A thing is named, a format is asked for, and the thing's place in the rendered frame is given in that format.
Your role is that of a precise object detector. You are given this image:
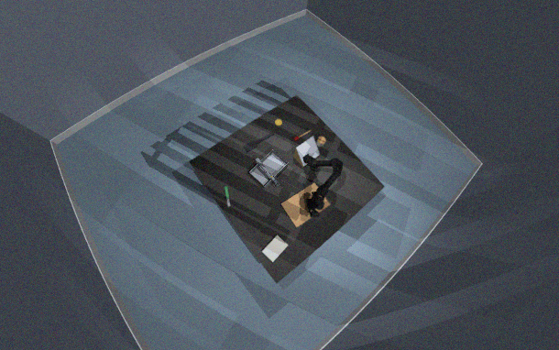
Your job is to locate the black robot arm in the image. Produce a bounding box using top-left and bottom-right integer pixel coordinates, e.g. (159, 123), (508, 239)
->
(303, 154), (343, 211)

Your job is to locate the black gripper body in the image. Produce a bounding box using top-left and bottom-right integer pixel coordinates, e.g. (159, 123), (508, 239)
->
(306, 199), (319, 217)

